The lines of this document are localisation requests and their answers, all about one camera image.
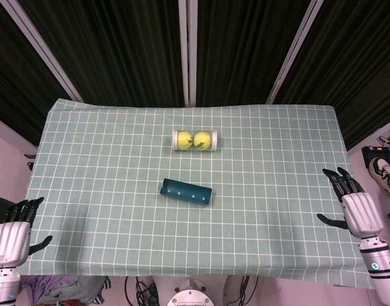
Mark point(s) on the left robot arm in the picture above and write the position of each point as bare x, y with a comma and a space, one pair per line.
4, 283

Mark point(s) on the black and white sneaker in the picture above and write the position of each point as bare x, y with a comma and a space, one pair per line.
385, 173

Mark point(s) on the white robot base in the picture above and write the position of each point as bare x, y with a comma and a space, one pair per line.
190, 294

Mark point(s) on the clear tennis ball tube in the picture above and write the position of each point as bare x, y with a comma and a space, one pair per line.
195, 140

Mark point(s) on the black curtain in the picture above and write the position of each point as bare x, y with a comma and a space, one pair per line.
118, 48

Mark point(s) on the yellow tennis ball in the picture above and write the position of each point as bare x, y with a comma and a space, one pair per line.
185, 140
202, 140

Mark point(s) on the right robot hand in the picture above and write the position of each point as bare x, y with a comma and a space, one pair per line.
361, 212

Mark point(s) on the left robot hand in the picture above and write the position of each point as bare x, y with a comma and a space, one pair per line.
10, 237

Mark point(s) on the crumpled purple cloth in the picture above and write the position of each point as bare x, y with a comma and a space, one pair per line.
59, 288

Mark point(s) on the black equipment box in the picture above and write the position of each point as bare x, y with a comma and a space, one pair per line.
378, 152

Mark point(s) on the dark teal curved holder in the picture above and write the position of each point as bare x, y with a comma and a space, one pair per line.
186, 192

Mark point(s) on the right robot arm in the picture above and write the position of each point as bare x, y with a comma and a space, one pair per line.
380, 264

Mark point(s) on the green checkered tablecloth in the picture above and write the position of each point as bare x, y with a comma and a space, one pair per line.
195, 191

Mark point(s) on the white metal frame post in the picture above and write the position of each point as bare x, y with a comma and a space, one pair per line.
45, 48
293, 51
188, 52

